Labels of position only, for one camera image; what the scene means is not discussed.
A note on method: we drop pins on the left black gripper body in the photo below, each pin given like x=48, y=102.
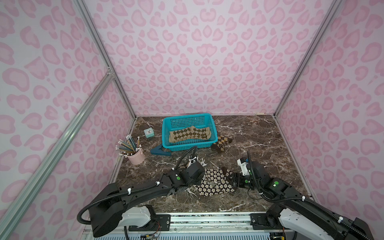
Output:
x=196, y=182

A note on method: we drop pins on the small teal clock cube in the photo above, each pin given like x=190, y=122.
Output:
x=149, y=133

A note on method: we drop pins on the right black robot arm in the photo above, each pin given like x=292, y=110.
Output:
x=294, y=211

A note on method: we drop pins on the dark brown argyle sock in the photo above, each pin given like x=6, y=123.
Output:
x=220, y=145

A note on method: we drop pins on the bundle of pencils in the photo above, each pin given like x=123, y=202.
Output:
x=129, y=146

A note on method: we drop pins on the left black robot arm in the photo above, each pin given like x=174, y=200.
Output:
x=114, y=206

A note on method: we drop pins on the teal plastic basket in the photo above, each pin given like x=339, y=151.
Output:
x=182, y=122

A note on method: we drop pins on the daisy sock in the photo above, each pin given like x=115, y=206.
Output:
x=228, y=175
x=214, y=184

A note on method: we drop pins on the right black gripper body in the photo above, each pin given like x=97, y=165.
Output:
x=235, y=180

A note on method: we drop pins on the aluminium front rail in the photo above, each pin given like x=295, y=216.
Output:
x=214, y=226

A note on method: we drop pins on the tan argyle sock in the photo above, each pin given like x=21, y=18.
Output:
x=190, y=133

